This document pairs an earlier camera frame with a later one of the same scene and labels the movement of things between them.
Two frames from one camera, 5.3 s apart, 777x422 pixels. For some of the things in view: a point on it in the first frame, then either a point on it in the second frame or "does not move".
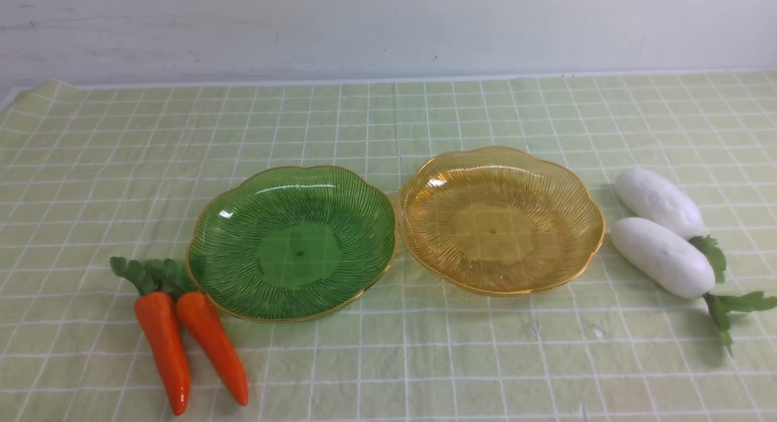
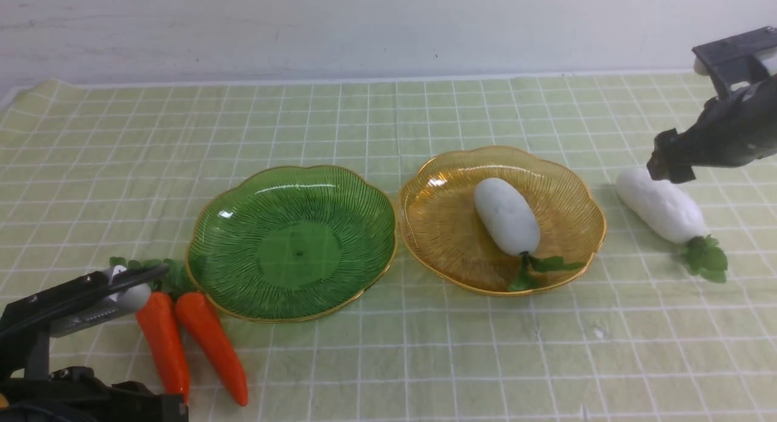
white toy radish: [680, 267] -> [508, 215]
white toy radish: [643, 195] does not move
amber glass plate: [500, 220] does not move
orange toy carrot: [201, 322] does not move
